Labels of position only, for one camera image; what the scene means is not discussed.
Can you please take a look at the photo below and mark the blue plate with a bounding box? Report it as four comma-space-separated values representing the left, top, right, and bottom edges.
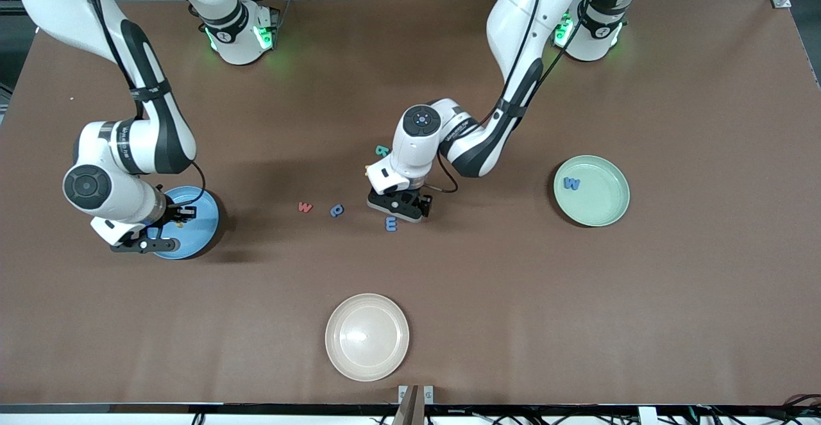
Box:
151, 186, 220, 260

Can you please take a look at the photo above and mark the beige plate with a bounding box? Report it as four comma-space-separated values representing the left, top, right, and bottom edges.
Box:
325, 294, 410, 382

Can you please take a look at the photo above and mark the light green plate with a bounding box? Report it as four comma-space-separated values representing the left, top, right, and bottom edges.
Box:
554, 155, 631, 228

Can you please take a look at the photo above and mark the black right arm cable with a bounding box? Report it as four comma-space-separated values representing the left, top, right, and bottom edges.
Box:
189, 161, 207, 208

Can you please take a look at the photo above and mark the metal bracket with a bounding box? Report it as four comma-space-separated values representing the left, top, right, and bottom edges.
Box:
398, 385, 434, 406

